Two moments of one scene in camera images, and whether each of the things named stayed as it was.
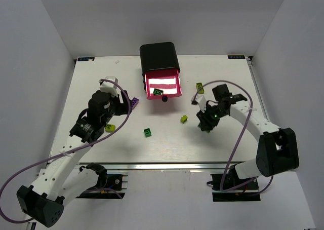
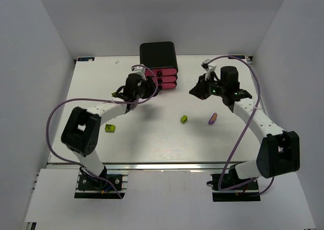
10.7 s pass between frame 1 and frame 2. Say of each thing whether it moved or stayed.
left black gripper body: moved
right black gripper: moved
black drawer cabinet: stayed
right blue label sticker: stayed
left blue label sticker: stayed
